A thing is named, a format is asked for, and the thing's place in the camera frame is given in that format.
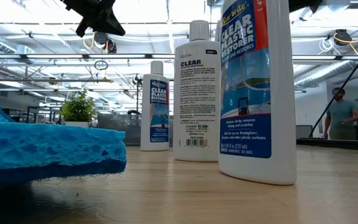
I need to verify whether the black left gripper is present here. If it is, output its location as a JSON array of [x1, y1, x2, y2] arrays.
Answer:
[[60, 0, 126, 38]]

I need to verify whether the white plastic restorer bottle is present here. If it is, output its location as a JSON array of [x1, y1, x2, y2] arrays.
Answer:
[[139, 60, 171, 152], [173, 19, 222, 163], [218, 0, 298, 186]]

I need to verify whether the rectangular blue sponge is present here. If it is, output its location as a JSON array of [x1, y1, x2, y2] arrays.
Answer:
[[0, 107, 127, 188]]

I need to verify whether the long ceiling light strip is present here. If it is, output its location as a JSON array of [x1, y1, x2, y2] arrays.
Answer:
[[0, 53, 358, 60]]

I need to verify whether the black gantry stand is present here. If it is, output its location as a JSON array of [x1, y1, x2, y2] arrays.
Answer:
[[134, 73, 144, 116]]

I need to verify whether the small potted green plant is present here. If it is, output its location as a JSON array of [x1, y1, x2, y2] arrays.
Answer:
[[59, 89, 96, 128]]

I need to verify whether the person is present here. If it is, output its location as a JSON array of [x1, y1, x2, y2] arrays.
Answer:
[[323, 86, 358, 141]]

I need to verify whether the hanging black wire loop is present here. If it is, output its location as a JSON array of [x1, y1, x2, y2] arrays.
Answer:
[[93, 59, 109, 72]]

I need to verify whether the small ceiling cable reel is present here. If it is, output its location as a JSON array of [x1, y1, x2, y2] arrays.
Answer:
[[131, 73, 143, 87]]

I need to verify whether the silver ventilation duct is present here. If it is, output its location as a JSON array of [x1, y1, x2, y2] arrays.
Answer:
[[293, 60, 357, 88]]

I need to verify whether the black aluminium frame rail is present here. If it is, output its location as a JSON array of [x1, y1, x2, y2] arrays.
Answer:
[[296, 36, 358, 152]]

